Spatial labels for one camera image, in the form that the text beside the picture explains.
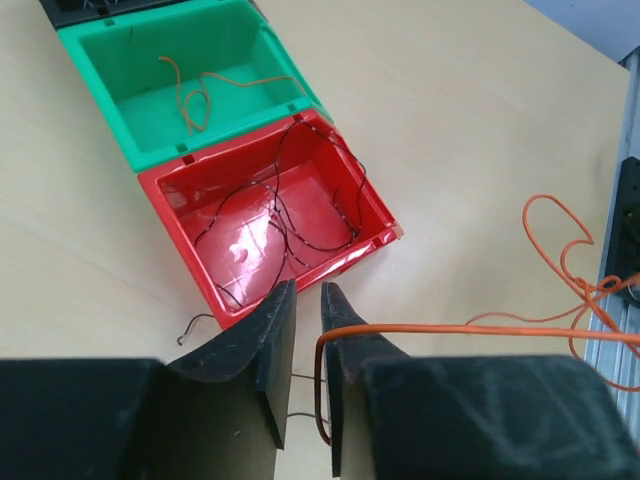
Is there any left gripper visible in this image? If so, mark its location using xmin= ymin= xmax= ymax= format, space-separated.
xmin=1 ymin=280 xmax=639 ymax=479

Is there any red plastic bin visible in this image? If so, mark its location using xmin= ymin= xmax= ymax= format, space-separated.
xmin=138 ymin=109 xmax=402 ymax=329

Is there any green plastic bin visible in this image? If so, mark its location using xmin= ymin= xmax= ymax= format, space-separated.
xmin=58 ymin=1 xmax=325 ymax=173

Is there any black plastic bin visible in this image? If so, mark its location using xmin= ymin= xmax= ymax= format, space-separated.
xmin=39 ymin=0 xmax=177 ymax=30

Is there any aluminium mounting rail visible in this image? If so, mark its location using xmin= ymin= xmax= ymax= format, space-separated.
xmin=582 ymin=49 xmax=640 ymax=401

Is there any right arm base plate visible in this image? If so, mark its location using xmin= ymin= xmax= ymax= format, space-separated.
xmin=610 ymin=156 xmax=639 ymax=281

